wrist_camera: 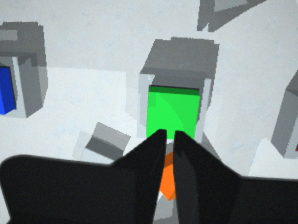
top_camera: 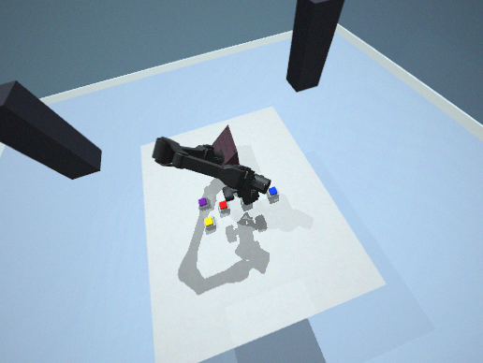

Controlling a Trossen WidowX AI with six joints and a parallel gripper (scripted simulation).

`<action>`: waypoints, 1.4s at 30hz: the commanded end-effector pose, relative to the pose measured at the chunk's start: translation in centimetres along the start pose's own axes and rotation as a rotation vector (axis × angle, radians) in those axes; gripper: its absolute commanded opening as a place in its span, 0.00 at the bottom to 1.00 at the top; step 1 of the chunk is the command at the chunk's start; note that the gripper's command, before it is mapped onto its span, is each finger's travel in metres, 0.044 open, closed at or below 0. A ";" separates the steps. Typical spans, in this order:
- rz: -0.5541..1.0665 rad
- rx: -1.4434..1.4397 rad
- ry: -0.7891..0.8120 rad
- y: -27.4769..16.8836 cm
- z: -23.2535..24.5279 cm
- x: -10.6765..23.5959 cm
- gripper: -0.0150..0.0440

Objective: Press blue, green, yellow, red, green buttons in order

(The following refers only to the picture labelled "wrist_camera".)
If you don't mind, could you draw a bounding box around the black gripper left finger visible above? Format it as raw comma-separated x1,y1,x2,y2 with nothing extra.
0,129,167,224

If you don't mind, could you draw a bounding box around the green button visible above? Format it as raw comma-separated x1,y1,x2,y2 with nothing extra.
136,67,211,143

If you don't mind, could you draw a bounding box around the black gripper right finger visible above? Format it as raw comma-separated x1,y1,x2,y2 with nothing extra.
173,130,298,224

